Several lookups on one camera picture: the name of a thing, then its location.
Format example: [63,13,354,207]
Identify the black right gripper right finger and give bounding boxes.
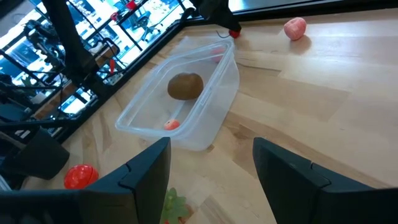
[252,138,398,224]

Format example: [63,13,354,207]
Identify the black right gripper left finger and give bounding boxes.
[0,137,172,224]

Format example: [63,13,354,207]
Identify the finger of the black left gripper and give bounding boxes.
[206,12,243,32]

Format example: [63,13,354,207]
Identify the red toy tomato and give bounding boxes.
[63,164,100,190]

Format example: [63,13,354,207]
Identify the pink toy peach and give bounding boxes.
[283,17,307,42]

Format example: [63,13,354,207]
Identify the brown toy kiwi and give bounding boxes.
[167,72,205,101]

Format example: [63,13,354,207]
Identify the clear plastic tupperware container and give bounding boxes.
[114,39,240,152]

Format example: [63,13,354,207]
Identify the small pink toy fruit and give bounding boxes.
[164,119,181,131]

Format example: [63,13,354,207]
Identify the black office chair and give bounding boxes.
[129,9,156,41]

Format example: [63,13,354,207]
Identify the black plant pot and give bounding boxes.
[6,129,70,180]

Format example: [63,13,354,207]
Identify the toy strawberry with green leaves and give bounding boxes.
[160,187,195,224]

